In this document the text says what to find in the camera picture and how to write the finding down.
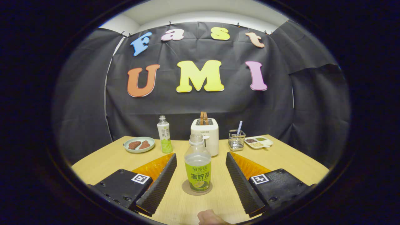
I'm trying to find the round brown coaster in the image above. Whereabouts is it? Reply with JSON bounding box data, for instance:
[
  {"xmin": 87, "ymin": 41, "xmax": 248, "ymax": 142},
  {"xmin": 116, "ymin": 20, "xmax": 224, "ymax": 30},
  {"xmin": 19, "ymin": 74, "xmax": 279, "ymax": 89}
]
[{"xmin": 182, "ymin": 179, "xmax": 213, "ymax": 196}]

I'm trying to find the white toaster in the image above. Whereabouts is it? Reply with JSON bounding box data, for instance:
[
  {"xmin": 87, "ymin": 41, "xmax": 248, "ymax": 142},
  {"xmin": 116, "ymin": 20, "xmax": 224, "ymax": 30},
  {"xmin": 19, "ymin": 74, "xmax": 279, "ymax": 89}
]
[{"xmin": 191, "ymin": 118, "xmax": 219, "ymax": 157}]

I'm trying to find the pale green plate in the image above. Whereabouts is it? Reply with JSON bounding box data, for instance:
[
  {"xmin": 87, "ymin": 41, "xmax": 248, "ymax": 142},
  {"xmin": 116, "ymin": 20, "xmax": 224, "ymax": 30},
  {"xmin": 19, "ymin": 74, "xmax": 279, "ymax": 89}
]
[{"xmin": 123, "ymin": 137, "xmax": 155, "ymax": 153}]

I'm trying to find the white divided dish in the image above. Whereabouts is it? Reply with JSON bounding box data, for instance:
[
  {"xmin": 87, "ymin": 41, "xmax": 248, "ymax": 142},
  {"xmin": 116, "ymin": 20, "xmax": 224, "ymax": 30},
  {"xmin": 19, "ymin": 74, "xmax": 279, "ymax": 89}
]
[{"xmin": 245, "ymin": 136, "xmax": 273, "ymax": 149}]

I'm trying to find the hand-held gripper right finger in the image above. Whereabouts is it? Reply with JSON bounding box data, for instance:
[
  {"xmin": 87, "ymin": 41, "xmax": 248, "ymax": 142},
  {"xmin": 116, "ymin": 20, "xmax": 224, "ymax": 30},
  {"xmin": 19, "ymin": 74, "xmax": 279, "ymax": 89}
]
[{"xmin": 226, "ymin": 152, "xmax": 316, "ymax": 218}]

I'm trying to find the slim bottle with green drink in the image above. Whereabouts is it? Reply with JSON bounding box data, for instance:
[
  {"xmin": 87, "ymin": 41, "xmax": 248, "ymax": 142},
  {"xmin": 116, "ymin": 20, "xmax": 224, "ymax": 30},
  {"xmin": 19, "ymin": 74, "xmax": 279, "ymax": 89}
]
[{"xmin": 157, "ymin": 115, "xmax": 173, "ymax": 154}]

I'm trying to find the green label juice bottle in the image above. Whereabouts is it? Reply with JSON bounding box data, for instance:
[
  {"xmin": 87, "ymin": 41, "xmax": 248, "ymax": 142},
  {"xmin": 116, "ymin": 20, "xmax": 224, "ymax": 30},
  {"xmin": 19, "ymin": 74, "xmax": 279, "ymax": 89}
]
[{"xmin": 184, "ymin": 134, "xmax": 212, "ymax": 193}]

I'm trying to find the metal wire holder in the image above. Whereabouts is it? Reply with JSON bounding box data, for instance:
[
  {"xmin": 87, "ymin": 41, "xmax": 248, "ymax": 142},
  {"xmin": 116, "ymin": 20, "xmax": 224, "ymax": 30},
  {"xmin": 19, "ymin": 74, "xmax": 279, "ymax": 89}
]
[{"xmin": 228, "ymin": 129, "xmax": 246, "ymax": 152}]

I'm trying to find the wooden table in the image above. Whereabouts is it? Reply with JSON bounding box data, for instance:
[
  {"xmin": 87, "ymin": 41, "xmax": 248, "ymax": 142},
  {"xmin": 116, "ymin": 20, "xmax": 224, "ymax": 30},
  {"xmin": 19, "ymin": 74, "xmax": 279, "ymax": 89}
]
[{"xmin": 71, "ymin": 134, "xmax": 330, "ymax": 225}]

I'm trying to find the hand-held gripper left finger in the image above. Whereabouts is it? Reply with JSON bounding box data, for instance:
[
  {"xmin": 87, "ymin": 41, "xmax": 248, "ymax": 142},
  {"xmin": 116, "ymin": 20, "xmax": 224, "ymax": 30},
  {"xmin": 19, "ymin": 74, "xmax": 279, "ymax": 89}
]
[{"xmin": 89, "ymin": 153, "xmax": 178, "ymax": 217}]

